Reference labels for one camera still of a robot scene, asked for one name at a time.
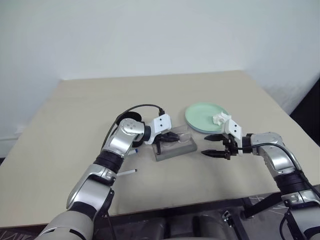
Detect black strut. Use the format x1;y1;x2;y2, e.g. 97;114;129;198
243;192;283;226

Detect silver metal clip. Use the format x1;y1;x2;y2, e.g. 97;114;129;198
223;211;235;227

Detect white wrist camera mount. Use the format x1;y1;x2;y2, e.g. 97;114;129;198
144;114;173;146
223;119;243;157

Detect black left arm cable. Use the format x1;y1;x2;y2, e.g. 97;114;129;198
102;104;166;153

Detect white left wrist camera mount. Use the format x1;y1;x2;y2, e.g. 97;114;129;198
144;114;173;146

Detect clear frame glasses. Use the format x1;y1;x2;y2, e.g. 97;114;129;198
162;126;192;148

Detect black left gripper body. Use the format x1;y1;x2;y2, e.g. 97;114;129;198
153;132;168;155

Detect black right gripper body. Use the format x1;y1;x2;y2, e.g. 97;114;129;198
222;133;239;161

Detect light blue plate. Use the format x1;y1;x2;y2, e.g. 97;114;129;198
185;119;225;135

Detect grey glasses case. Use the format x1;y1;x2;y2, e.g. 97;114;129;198
151;124;198;163

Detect mint green plate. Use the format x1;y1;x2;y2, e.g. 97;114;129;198
184;101;229;133

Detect white marker black tip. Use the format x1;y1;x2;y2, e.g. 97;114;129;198
116;169;138;177

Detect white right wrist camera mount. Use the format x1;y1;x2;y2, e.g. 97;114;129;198
223;119;243;157

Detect crumpled white tissue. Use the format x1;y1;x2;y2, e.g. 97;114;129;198
212;112;232;126

